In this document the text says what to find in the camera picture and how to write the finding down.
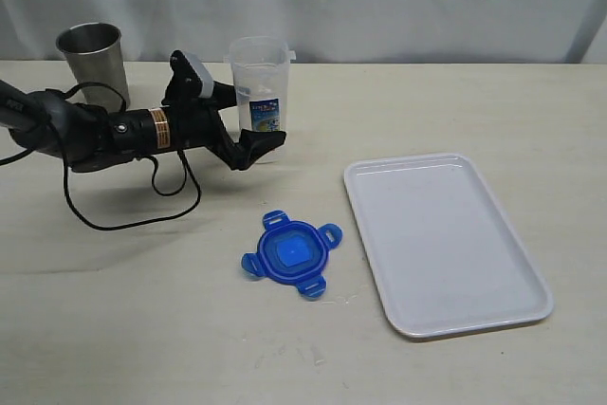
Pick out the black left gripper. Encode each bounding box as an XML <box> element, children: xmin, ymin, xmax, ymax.
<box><xmin>162</xmin><ymin>50</ymin><xmax>286</xmax><ymax>171</ymax></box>

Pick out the clear plastic container with label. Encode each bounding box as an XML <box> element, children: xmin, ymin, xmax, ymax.
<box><xmin>223</xmin><ymin>36</ymin><xmax>298</xmax><ymax>165</ymax></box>

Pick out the stainless steel cup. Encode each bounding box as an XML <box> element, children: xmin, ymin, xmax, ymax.
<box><xmin>56</xmin><ymin>22</ymin><xmax>130</xmax><ymax>113</ymax></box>

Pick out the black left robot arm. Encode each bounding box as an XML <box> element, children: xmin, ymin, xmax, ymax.
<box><xmin>1</xmin><ymin>50</ymin><xmax>286</xmax><ymax>173</ymax></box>

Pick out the blue plastic lid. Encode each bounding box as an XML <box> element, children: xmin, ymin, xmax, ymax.
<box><xmin>241</xmin><ymin>210</ymin><xmax>342</xmax><ymax>301</ymax></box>

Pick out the white backdrop curtain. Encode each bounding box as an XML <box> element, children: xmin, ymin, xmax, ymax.
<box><xmin>1</xmin><ymin>0</ymin><xmax>606</xmax><ymax>64</ymax></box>

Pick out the white rectangular tray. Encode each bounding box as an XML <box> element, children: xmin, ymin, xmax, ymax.
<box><xmin>343</xmin><ymin>153</ymin><xmax>554</xmax><ymax>340</ymax></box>

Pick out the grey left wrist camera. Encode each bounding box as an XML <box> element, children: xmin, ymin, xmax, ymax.
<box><xmin>184</xmin><ymin>52</ymin><xmax>215</xmax><ymax>99</ymax></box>

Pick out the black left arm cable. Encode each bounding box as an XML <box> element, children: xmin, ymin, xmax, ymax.
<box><xmin>0</xmin><ymin>82</ymin><xmax>203</xmax><ymax>231</ymax></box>

